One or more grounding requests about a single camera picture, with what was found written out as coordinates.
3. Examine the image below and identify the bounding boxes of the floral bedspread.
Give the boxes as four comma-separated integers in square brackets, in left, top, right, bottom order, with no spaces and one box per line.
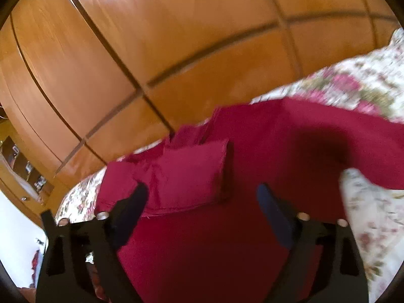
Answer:
[55,28,404,303]

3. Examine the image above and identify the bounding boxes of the wooden shelf with items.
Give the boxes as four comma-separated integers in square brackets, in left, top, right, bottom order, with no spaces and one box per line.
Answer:
[0,135,55,203]

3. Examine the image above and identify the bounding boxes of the red garment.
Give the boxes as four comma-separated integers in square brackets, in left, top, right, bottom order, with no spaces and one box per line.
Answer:
[95,98,404,303]

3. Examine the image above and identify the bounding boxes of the wooden wardrobe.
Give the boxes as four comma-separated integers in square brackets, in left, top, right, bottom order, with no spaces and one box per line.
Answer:
[0,0,404,196]

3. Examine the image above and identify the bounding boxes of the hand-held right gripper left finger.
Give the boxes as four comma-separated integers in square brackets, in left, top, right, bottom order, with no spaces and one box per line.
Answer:
[35,181,149,303]

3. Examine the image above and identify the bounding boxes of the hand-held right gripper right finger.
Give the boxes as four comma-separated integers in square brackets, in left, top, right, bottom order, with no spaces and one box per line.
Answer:
[256,183,370,303]

